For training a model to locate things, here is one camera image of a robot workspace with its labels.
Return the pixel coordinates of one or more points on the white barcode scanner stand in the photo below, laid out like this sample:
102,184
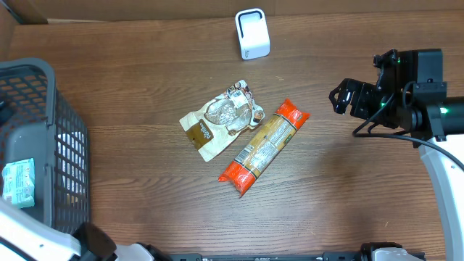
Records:
253,35

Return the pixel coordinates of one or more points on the teal wipes packet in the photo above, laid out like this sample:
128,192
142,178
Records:
19,183

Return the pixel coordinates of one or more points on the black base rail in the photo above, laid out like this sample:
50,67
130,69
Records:
326,256

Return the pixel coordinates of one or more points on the orange spaghetti package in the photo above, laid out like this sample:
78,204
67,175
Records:
264,147

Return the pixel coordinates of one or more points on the grey plastic shopping basket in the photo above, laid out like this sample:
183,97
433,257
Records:
38,123

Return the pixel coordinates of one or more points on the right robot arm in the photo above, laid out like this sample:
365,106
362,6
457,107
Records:
410,97

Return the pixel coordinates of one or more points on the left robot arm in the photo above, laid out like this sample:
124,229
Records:
25,238

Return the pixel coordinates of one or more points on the beige cookie pouch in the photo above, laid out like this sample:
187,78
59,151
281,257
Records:
220,121

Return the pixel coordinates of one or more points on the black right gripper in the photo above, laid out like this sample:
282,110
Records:
362,93

